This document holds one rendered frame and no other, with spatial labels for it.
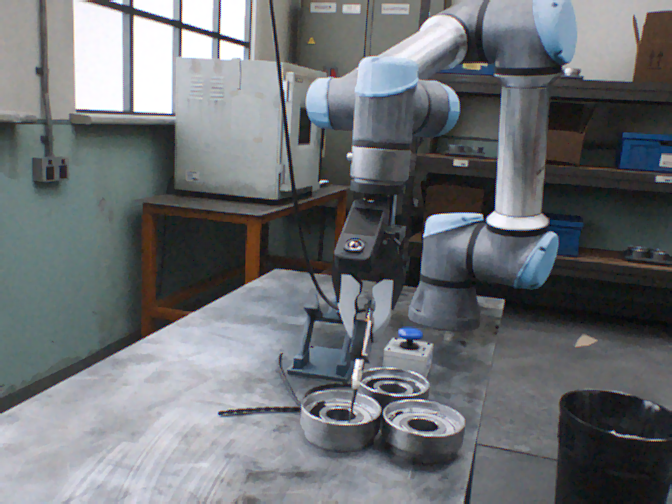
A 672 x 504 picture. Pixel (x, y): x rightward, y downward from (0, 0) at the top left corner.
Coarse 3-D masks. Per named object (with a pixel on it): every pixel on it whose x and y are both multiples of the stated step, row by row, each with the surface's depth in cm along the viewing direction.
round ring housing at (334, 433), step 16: (304, 400) 89; (320, 400) 92; (336, 400) 93; (368, 400) 91; (304, 416) 86; (320, 416) 88; (336, 416) 91; (352, 416) 90; (304, 432) 88; (320, 432) 84; (336, 432) 83; (352, 432) 84; (368, 432) 85; (336, 448) 85; (352, 448) 85
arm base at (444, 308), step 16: (432, 288) 138; (448, 288) 137; (464, 288) 138; (416, 304) 142; (432, 304) 138; (448, 304) 137; (464, 304) 138; (416, 320) 140; (432, 320) 137; (448, 320) 137; (464, 320) 137
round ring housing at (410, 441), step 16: (400, 400) 91; (416, 400) 92; (384, 416) 86; (416, 416) 90; (448, 416) 90; (384, 432) 86; (400, 432) 83; (416, 432) 82; (432, 432) 85; (448, 432) 83; (464, 432) 86; (400, 448) 83; (416, 448) 82; (432, 448) 82; (448, 448) 83
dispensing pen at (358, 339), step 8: (368, 304) 90; (368, 312) 90; (360, 320) 88; (360, 328) 88; (360, 336) 87; (352, 344) 87; (360, 344) 87; (352, 352) 87; (360, 352) 86; (352, 360) 90; (360, 360) 88; (360, 368) 87; (360, 376) 87; (352, 400) 86; (352, 408) 86
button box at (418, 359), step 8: (392, 344) 112; (400, 344) 112; (416, 344) 112; (424, 344) 114; (432, 344) 114; (384, 352) 110; (392, 352) 109; (400, 352) 109; (408, 352) 109; (416, 352) 109; (424, 352) 110; (432, 352) 114; (384, 360) 110; (392, 360) 110; (400, 360) 109; (408, 360) 109; (416, 360) 108; (424, 360) 108; (408, 368) 109; (416, 368) 109; (424, 368) 108; (424, 376) 108
